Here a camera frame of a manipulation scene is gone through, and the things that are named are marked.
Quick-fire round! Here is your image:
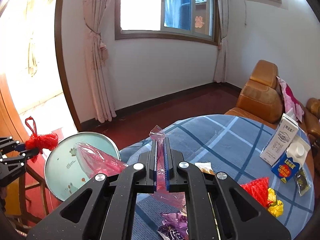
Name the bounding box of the pink transparent plastic bag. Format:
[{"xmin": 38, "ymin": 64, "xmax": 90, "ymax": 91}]
[{"xmin": 71, "ymin": 126, "xmax": 185, "ymax": 209}]

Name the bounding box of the light blue cartoon trash bin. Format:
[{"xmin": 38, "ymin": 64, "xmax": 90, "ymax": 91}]
[{"xmin": 44, "ymin": 132, "xmax": 121, "ymax": 202}]

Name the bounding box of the wooden stool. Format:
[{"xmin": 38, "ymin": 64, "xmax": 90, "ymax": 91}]
[{"xmin": 5, "ymin": 164, "xmax": 49, "ymax": 227}]

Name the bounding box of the white paper food wrapper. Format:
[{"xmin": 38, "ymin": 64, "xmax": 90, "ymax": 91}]
[{"xmin": 194, "ymin": 162, "xmax": 215, "ymax": 175}]

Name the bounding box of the red foil wrapper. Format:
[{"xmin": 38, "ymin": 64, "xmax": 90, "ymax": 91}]
[{"xmin": 241, "ymin": 177, "xmax": 269, "ymax": 208}]

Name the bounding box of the purple snack wrapper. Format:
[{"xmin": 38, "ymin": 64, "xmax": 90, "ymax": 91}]
[{"xmin": 157, "ymin": 212, "xmax": 189, "ymax": 240}]

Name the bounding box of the yellow foil wrapper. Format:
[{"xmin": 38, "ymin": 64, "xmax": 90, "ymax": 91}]
[{"xmin": 267, "ymin": 187, "xmax": 284, "ymax": 217}]

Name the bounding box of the blue Look milk carton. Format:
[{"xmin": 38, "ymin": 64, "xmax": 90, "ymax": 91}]
[{"xmin": 271, "ymin": 137, "xmax": 311, "ymax": 183}]

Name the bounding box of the tall white milk carton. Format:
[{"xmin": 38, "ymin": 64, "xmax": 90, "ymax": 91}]
[{"xmin": 259, "ymin": 114, "xmax": 299, "ymax": 166}]

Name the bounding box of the small dark sachet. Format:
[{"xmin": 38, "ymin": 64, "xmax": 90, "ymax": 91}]
[{"xmin": 295, "ymin": 167, "xmax": 311, "ymax": 197}]

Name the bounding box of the brown leather armchair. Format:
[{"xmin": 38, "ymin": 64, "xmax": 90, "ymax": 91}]
[{"xmin": 225, "ymin": 60, "xmax": 284, "ymax": 128}]

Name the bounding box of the brown leather sofa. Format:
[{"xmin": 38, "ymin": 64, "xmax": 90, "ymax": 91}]
[{"xmin": 301, "ymin": 97, "xmax": 320, "ymax": 176}]

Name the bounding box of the pink floral blanket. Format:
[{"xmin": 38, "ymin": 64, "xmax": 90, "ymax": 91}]
[{"xmin": 277, "ymin": 77, "xmax": 304, "ymax": 122}]

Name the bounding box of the pink left curtain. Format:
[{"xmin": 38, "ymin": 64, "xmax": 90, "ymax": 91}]
[{"xmin": 82, "ymin": 0, "xmax": 116, "ymax": 123}]

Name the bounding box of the pink curtain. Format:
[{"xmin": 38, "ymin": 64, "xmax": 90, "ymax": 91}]
[
  {"xmin": 214, "ymin": 0, "xmax": 230, "ymax": 83},
  {"xmin": 82, "ymin": 0, "xmax": 116, "ymax": 123}
]

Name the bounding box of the pink right curtain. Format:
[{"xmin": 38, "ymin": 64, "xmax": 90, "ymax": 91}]
[{"xmin": 214, "ymin": 0, "xmax": 230, "ymax": 83}]

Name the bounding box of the window with brown frame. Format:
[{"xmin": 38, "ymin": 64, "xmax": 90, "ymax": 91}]
[{"xmin": 114, "ymin": 0, "xmax": 220, "ymax": 46}]

